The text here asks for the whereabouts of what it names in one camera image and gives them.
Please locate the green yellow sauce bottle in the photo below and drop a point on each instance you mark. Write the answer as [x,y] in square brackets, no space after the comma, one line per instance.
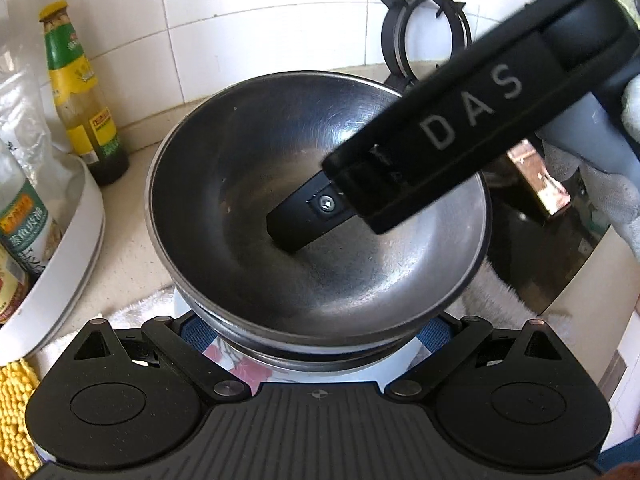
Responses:
[78,99]

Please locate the white rotating spice rack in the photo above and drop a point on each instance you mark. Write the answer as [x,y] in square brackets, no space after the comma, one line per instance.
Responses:
[52,299]

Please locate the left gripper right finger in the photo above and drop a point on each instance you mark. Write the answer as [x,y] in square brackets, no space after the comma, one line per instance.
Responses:
[455,345]

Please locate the red yellow seasoning packet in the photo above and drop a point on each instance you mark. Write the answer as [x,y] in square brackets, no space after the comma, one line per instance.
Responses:
[14,285]

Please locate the gloved right hand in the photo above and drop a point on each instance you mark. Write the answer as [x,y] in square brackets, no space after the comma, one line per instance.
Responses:
[598,137]

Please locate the yellow chenille mat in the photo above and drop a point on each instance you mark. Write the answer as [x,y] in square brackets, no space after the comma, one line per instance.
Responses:
[18,382]

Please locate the black stove pan support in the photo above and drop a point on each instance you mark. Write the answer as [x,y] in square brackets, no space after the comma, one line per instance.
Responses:
[419,35]

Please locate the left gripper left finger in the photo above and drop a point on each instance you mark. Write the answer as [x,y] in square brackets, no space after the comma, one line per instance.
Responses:
[162,361]

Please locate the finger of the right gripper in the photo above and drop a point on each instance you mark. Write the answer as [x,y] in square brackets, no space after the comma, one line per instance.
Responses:
[315,208]

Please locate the beige dish cloth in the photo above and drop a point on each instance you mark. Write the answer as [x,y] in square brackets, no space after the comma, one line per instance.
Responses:
[487,297]

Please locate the clear plastic bag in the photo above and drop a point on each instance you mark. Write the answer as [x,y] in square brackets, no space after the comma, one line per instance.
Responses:
[55,175]

